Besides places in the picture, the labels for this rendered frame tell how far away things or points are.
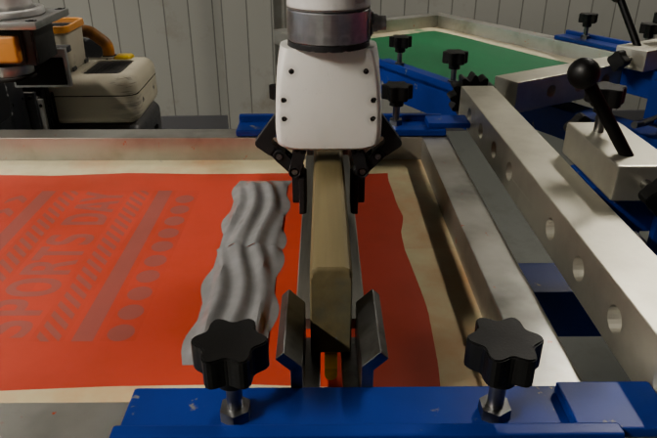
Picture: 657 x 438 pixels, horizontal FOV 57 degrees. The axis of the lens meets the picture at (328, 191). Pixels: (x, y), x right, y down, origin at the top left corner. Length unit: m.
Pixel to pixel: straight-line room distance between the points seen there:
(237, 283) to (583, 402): 0.32
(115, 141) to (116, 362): 0.45
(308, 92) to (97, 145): 0.45
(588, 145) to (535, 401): 0.31
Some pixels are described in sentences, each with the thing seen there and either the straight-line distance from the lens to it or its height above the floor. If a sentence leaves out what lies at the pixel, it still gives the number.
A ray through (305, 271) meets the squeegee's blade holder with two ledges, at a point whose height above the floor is 1.00.
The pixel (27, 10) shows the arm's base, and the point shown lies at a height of 1.15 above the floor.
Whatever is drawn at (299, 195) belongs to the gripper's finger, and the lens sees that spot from 0.60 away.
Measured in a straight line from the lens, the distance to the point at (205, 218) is 0.72.
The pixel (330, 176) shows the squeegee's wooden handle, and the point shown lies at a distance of 0.56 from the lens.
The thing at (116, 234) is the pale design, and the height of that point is 0.96.
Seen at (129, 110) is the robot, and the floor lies 0.83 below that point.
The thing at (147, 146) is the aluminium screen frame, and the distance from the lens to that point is 0.90.
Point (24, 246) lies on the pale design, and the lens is 0.73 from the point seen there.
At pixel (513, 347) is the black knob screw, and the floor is 1.06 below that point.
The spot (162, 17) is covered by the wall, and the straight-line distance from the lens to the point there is 3.76.
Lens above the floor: 1.29
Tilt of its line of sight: 25 degrees down
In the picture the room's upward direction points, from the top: straight up
